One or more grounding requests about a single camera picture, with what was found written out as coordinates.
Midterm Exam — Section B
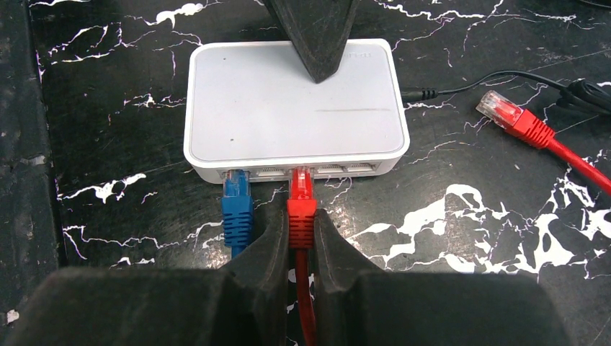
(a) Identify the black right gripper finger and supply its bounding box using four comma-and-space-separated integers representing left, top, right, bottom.
6, 212, 288, 345
313, 210, 571, 345

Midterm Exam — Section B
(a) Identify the black adapter with cable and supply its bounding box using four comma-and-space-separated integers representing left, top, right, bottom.
401, 70, 611, 115

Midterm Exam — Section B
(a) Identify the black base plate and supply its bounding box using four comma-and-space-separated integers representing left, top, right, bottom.
1, 1, 61, 332

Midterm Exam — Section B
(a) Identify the blue ethernet cable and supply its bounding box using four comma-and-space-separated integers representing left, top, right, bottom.
220, 168, 255, 260

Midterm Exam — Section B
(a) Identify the red ethernet cable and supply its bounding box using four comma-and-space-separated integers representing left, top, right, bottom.
285, 89, 611, 346

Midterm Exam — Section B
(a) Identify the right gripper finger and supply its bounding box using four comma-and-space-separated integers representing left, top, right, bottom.
263, 0, 360, 84

